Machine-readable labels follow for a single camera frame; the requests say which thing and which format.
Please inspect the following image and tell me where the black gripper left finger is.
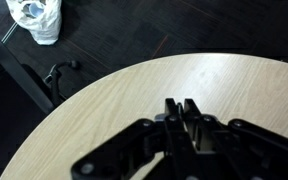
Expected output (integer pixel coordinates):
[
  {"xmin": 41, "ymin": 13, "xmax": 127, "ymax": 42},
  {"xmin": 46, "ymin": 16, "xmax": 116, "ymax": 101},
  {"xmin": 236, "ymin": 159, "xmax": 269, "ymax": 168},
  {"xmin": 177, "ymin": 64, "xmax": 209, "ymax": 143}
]
[{"xmin": 70, "ymin": 97, "xmax": 198, "ymax": 180}]

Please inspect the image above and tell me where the black mesh office chair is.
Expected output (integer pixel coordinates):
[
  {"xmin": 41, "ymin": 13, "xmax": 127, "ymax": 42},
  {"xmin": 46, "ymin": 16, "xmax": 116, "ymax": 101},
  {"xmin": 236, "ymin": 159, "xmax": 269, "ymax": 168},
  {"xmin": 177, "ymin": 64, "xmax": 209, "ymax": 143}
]
[{"xmin": 0, "ymin": 35, "xmax": 82, "ymax": 116}]

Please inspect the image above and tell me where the blue paper cup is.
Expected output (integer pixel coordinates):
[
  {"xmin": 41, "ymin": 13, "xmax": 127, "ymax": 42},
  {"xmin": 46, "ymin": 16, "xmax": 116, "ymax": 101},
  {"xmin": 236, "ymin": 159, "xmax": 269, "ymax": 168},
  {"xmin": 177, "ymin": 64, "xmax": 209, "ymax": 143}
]
[{"xmin": 27, "ymin": 1, "xmax": 46, "ymax": 19}]

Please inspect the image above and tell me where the white plastic bag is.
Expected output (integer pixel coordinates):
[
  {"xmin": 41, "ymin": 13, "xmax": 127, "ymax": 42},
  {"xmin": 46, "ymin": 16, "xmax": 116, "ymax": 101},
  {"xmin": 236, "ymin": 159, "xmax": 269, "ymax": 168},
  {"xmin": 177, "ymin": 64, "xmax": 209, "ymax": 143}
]
[{"xmin": 5, "ymin": 0, "xmax": 63, "ymax": 46}]

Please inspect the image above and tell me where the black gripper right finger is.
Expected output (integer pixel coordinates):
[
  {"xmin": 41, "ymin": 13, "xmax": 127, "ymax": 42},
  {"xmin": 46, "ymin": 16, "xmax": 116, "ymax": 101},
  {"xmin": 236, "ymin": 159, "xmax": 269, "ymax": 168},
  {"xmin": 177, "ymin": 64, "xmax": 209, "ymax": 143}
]
[{"xmin": 183, "ymin": 97, "xmax": 288, "ymax": 180}]

